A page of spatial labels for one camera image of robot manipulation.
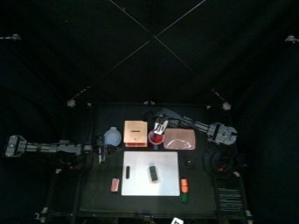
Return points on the dark green toy sushi piece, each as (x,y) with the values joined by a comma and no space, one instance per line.
(153,171)
(154,179)
(153,167)
(154,175)

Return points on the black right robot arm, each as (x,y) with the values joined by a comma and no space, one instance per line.
(194,125)

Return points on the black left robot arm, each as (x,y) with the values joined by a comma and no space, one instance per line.
(43,147)

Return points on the white cutting board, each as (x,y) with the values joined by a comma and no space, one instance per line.
(168,180)

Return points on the red plastic cup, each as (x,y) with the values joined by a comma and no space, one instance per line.
(157,140)

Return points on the clear pink plastic container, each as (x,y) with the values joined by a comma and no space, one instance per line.
(180,139)

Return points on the small blue block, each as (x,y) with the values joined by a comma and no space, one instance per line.
(156,147)

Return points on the wooden slot box red drawer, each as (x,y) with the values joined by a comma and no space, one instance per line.
(136,132)

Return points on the pink toy salmon slice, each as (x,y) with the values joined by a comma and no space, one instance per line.
(116,185)

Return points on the small black round cup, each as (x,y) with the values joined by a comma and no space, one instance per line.
(190,162)

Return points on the orange toy carrot piece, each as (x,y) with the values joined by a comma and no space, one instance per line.
(185,185)

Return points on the black sheet with white text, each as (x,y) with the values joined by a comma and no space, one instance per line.
(230,198)

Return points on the white paper tag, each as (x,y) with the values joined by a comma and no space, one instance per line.
(177,221)

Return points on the silver frame clamp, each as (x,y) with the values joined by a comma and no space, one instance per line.
(292,38)
(226,106)
(149,102)
(72,102)
(15,37)

